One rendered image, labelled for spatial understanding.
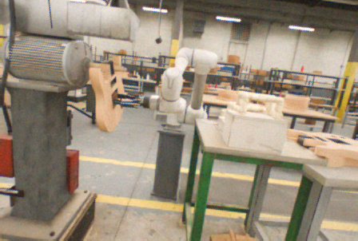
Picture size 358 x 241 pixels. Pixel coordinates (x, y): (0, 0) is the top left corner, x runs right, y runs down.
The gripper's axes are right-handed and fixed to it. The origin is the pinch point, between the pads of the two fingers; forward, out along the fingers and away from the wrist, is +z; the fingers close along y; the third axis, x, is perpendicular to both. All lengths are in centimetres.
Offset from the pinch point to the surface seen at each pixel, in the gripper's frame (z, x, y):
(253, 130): -75, 2, -20
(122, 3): 0, 49, 20
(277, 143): -88, -3, -22
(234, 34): -350, -74, 1126
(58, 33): 28.3, 33.0, 2.8
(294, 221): -107, -45, -35
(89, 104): 24.5, -15.2, 14.7
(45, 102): 34.5, -1.2, -10.9
